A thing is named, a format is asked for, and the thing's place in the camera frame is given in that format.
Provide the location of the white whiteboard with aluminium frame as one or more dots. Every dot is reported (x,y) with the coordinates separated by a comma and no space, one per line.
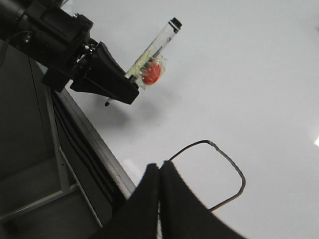
(241,73)

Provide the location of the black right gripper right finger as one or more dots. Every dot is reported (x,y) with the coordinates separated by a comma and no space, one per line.
(182,215)

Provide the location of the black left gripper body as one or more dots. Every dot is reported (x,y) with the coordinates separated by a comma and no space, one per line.
(57,39)

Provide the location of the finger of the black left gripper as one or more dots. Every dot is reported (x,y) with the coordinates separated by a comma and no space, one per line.
(98,73)

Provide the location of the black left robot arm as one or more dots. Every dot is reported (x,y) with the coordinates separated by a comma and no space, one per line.
(14,27)

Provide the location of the grey metal stand frame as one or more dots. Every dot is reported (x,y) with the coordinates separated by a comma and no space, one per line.
(28,170)

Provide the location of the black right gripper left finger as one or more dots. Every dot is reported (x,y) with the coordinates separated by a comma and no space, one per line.
(138,218)

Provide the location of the white whiteboard marker with magnet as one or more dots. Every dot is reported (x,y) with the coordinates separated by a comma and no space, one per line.
(146,70)

